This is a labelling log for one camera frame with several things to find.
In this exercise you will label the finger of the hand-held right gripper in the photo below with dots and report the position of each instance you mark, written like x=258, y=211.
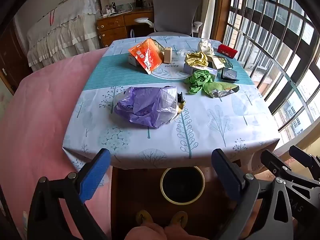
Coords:
x=277, y=168
x=303, y=158

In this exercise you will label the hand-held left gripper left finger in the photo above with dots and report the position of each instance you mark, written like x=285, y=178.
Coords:
x=96, y=172

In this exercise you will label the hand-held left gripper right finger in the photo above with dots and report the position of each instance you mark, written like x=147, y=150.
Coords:
x=226, y=177

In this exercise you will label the yellow rim trash bin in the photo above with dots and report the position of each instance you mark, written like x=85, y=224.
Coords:
x=182, y=187

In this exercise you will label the purple plastic bag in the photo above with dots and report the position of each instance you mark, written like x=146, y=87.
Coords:
x=147, y=105

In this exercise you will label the black yellow wrapper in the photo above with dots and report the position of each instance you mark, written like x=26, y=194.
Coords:
x=180, y=102

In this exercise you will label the green silver snack wrapper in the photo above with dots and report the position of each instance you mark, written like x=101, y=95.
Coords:
x=220, y=87

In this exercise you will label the green paper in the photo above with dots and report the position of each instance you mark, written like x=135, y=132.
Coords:
x=200, y=80

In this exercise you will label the small black box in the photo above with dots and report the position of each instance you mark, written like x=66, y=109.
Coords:
x=229, y=75

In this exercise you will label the white lilac carton box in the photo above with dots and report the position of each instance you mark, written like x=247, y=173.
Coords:
x=187, y=68

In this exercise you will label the green tea box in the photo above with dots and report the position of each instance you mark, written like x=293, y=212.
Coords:
x=222, y=61

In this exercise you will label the grey white carton box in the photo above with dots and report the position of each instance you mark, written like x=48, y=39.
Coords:
x=132, y=60

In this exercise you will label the yellow paper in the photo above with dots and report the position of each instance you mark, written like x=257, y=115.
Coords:
x=196, y=58

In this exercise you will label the orange snack bag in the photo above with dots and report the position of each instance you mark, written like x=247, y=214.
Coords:
x=147, y=55

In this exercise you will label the white tissue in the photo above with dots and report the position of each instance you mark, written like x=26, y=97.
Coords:
x=205, y=46

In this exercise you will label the small beige box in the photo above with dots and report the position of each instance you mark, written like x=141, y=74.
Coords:
x=168, y=55

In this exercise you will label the tree print tablecloth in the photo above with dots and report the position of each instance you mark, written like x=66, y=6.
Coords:
x=212, y=130

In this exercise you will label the yellow slipper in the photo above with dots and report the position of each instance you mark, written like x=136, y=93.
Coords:
x=144, y=217
x=179, y=218

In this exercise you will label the pink bedspread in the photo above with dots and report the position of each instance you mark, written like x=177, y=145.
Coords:
x=37, y=130

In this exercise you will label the red pouch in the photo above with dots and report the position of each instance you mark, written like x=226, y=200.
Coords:
x=226, y=51

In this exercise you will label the metal window grille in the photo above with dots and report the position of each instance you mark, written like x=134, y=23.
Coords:
x=275, y=30

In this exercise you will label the clear plastic packaging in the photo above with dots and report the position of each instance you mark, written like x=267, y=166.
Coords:
x=183, y=52

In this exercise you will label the brown wooden door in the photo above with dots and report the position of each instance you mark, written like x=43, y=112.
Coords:
x=12, y=60

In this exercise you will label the white round device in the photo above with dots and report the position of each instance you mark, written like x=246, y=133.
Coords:
x=133, y=33

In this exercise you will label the white lace furniture cover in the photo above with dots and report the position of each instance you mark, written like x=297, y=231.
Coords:
x=62, y=30

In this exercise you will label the wooden desk with drawers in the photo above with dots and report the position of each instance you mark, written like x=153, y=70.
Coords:
x=112, y=26

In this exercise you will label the white curtain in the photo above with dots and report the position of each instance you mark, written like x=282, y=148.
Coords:
x=208, y=7

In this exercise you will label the grey office chair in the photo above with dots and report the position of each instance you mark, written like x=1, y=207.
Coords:
x=172, y=7

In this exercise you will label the black picture frame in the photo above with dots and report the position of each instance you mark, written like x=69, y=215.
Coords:
x=139, y=2

